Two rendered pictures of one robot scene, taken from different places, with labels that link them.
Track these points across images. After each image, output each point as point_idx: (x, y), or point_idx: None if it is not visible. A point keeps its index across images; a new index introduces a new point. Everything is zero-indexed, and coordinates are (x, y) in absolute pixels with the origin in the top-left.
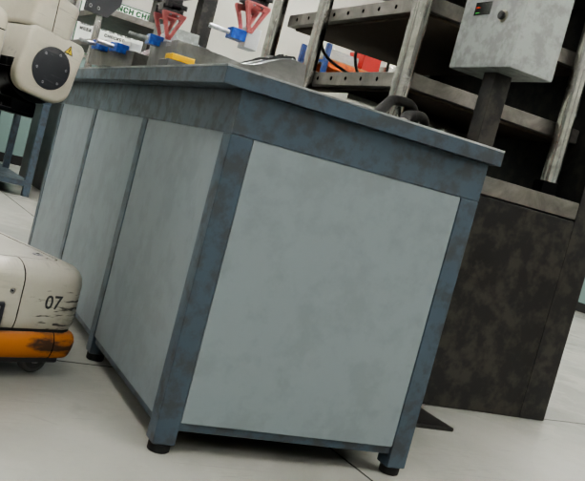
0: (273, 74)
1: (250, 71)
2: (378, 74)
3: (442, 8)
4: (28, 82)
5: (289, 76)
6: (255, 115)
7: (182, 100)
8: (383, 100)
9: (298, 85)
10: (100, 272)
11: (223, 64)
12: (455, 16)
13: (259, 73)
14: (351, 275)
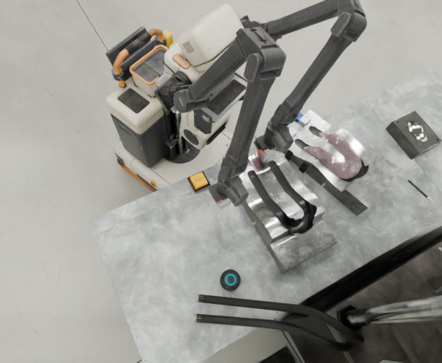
0: (258, 222)
1: (92, 230)
2: (435, 293)
3: None
4: (184, 136)
5: (264, 232)
6: None
7: None
8: (263, 302)
9: (101, 253)
10: None
11: (94, 218)
12: None
13: (94, 235)
14: None
